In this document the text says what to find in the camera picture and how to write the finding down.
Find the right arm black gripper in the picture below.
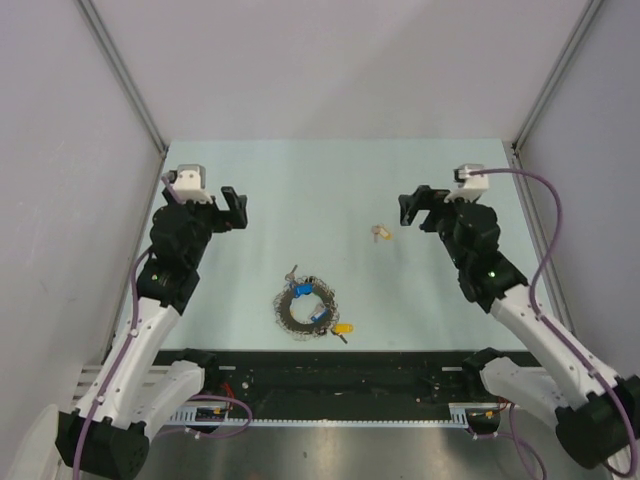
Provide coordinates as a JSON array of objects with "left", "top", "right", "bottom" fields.
[{"left": 398, "top": 185, "right": 476, "bottom": 270}]

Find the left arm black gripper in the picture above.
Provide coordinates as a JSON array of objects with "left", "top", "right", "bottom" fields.
[{"left": 162, "top": 186, "right": 245, "bottom": 267}]

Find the metal keyring disc with keys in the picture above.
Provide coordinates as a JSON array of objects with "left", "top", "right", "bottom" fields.
[{"left": 272, "top": 264, "right": 354, "bottom": 345}]

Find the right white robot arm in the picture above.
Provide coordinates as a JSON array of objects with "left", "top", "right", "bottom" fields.
[{"left": 398, "top": 185, "right": 639, "bottom": 478}]

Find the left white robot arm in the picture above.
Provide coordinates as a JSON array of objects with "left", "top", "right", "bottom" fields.
[{"left": 55, "top": 186, "right": 248, "bottom": 479}]

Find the yellow tagged key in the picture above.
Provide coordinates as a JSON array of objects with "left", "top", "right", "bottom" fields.
[{"left": 371, "top": 224, "right": 393, "bottom": 243}]

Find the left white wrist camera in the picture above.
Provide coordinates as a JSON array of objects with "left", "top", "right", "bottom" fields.
[{"left": 162, "top": 164, "right": 212, "bottom": 204}]

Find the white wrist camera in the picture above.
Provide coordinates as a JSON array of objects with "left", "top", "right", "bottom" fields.
[
  {"left": 444, "top": 164, "right": 489, "bottom": 203},
  {"left": 162, "top": 164, "right": 212, "bottom": 204}
]

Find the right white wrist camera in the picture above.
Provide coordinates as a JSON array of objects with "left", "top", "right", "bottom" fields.
[{"left": 444, "top": 164, "right": 489, "bottom": 203}]

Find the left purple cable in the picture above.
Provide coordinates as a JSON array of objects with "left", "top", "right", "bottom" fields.
[{"left": 72, "top": 172, "right": 254, "bottom": 474}]

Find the right aluminium frame rail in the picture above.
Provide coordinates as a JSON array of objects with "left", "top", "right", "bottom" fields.
[{"left": 509, "top": 0, "right": 640, "bottom": 480}]

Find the aluminium frame rail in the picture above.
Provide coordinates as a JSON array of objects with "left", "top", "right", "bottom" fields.
[
  {"left": 74, "top": 0, "right": 168, "bottom": 159},
  {"left": 509, "top": 0, "right": 640, "bottom": 480}
]

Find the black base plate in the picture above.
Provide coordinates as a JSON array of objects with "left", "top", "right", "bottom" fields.
[{"left": 152, "top": 348, "right": 528, "bottom": 405}]

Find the white slotted cable duct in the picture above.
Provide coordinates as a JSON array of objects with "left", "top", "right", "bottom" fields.
[{"left": 164, "top": 402, "right": 506, "bottom": 429}]

